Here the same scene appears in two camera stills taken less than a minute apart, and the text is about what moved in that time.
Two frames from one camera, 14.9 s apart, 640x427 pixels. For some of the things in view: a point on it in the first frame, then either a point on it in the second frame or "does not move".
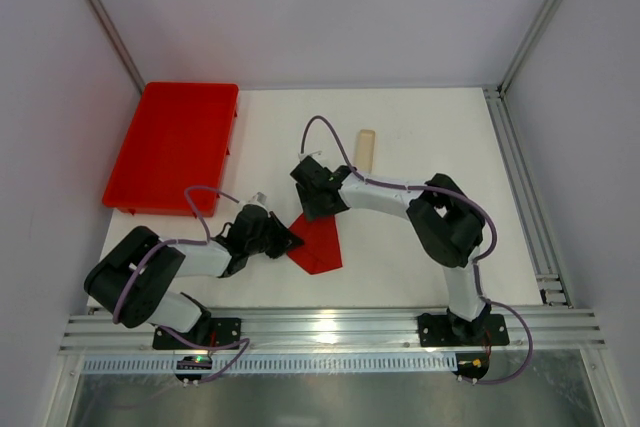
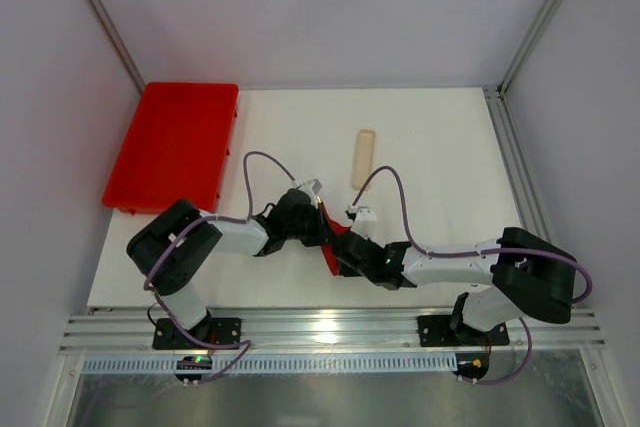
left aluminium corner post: x=103 y=16 does not move
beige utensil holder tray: x=364 y=159 does not move
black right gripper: x=316 y=199 -> x=345 y=252
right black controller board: x=472 y=364 does not move
